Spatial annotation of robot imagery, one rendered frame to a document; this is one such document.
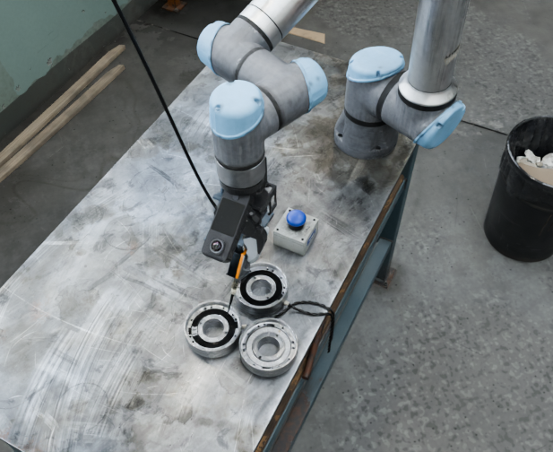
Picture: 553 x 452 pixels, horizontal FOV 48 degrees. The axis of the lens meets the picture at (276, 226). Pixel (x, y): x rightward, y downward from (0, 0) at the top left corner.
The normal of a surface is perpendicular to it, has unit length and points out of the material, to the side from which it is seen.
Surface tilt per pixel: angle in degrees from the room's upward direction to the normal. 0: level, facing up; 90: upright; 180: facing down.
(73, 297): 0
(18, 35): 90
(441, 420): 0
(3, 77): 90
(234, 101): 0
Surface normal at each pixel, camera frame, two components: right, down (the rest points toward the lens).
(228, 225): -0.23, -0.15
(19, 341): -0.01, -0.62
